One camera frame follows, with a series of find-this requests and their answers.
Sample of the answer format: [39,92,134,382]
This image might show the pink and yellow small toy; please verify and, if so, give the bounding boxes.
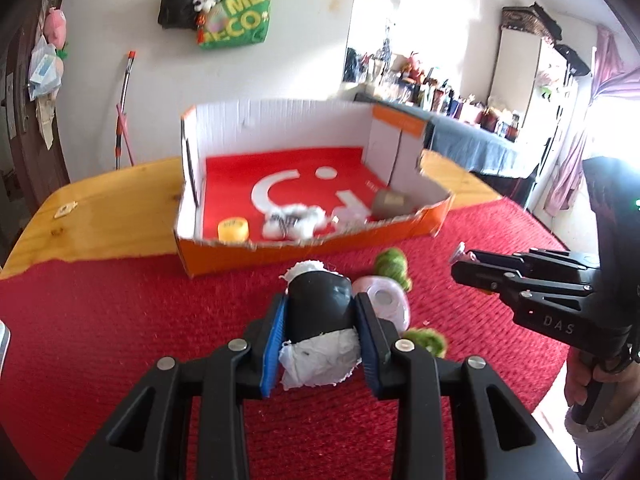
[449,242,478,266]

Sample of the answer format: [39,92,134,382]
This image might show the green fuzzy ball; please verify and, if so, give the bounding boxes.
[402,327,448,359]
[373,247,412,292]

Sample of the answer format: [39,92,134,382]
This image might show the white fluffy scrunchie with bow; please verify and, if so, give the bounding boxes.
[262,204,328,240]

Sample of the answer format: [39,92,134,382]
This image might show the yellow round tin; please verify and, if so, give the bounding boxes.
[217,217,250,244]

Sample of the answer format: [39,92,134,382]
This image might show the person's right hand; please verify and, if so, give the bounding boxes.
[564,348,617,426]

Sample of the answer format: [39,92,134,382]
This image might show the blue covered side table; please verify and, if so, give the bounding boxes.
[354,92,541,207]

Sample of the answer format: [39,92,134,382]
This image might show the white grey rectangular device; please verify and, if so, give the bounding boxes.
[0,321,11,374]

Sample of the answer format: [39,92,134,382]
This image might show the red knitted table cloth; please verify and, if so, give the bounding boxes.
[1,200,566,479]

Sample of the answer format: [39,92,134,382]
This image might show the white wardrobe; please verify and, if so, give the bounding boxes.
[488,28,572,211]

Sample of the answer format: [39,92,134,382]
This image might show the pink curtain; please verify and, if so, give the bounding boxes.
[544,25,639,218]

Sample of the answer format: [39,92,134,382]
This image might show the small beige tag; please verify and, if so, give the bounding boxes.
[54,202,78,219]

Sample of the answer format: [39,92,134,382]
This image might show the orange white cardboard box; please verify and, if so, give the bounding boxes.
[174,100,454,276]

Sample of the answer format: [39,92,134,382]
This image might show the dark wooden door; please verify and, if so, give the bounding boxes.
[1,0,70,214]

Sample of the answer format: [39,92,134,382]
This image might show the mop with orange tip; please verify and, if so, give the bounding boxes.
[114,51,136,170]

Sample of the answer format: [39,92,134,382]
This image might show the green tote bag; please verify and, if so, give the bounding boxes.
[196,0,271,50]

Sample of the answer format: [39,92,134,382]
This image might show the plastic bag on door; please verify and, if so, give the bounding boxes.
[27,37,64,101]

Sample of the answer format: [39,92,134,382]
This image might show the pink plush toy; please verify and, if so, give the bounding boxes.
[43,8,67,50]

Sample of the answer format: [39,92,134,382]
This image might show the wall mirror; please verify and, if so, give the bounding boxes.
[340,0,402,100]

